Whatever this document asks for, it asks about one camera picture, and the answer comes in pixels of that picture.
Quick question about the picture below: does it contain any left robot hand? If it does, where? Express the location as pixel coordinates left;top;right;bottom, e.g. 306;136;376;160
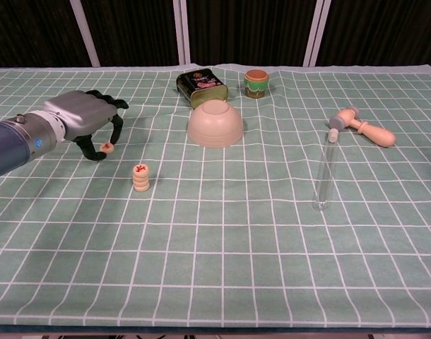
43;89;130;162

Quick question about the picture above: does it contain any dark green food tin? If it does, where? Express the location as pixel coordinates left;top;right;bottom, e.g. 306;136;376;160
175;69;229;110

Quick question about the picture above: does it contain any beige upturned bowl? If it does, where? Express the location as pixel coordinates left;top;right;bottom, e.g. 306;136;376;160
186;99;244;149

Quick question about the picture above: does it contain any green and orange cup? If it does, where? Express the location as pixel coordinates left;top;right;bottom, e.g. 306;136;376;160
244;69;271;100

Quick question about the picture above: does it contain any green checked tablecloth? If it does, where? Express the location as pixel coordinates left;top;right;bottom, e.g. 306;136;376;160
0;62;431;328

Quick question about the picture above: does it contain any wooden toy hammer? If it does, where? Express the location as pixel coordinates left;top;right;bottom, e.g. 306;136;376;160
329;106;397;148

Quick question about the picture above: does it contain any white frame post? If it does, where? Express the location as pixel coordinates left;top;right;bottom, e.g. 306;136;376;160
69;0;101;68
302;0;332;67
172;0;191;66

